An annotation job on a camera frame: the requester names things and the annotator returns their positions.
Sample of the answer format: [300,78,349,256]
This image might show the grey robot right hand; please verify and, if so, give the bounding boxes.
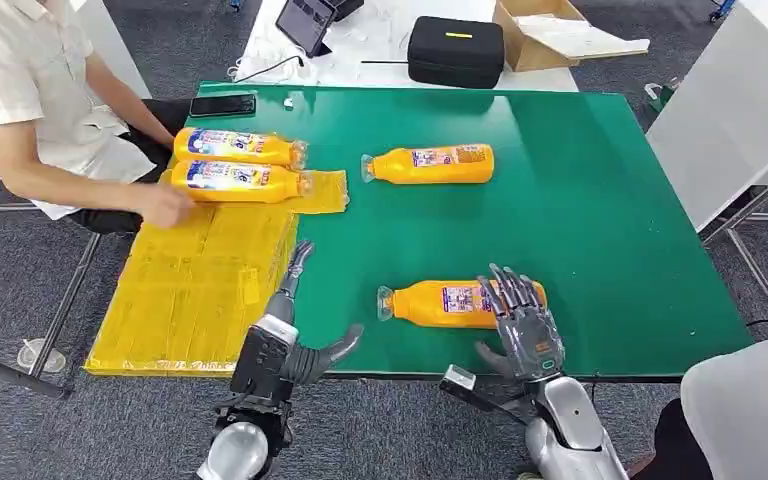
[473,263,567,384]

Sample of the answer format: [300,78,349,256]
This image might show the person's right hand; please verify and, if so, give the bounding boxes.
[133,182,196,231]

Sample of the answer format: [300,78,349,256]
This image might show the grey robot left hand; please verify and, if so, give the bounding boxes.
[265,240,365,387]

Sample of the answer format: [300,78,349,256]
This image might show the orange drink bottle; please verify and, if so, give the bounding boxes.
[375,278,549,331]
[170,160,314,205]
[172,127,309,170]
[360,143,495,186]

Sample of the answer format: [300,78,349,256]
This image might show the yellow sheet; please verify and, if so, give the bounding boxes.
[83,168,350,378]

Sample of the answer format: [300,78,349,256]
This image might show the black smartphone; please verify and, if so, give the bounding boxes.
[189,93,258,119]

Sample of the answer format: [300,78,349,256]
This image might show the green table mat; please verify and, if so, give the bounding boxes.
[188,81,754,382]

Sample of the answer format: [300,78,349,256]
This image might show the seated person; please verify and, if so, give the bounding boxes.
[0,0,194,235]

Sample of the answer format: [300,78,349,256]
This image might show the white round floor foot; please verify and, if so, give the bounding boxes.
[16,338,67,374]

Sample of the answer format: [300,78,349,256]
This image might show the person in pale clothing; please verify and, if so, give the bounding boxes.
[627,326,768,480]

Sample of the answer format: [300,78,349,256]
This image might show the black tablet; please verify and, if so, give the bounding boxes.
[275,0,338,59]

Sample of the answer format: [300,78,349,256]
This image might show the side table metal legs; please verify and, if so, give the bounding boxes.
[698,152,768,327]

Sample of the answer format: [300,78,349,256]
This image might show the black device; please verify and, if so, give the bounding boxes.
[325,0,365,21]

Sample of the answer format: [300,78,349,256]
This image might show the green object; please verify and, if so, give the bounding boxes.
[644,78,682,115]

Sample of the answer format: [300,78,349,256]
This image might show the cardboard box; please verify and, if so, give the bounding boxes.
[492,0,588,73]

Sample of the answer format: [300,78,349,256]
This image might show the black zip case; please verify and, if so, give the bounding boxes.
[407,15,506,90]

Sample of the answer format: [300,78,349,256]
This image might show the white side table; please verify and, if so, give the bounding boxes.
[645,0,768,233]

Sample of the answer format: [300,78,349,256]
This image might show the white foam board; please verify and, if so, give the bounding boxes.
[515,13,651,61]

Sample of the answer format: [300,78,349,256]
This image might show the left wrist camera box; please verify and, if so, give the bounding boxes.
[230,314,300,407]

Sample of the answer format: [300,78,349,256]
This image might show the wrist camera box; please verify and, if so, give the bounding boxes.
[439,364,491,409]
[230,314,300,407]

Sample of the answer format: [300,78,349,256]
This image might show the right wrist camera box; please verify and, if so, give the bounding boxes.
[439,364,491,409]

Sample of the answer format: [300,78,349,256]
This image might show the metal table frame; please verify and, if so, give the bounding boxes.
[0,203,104,401]

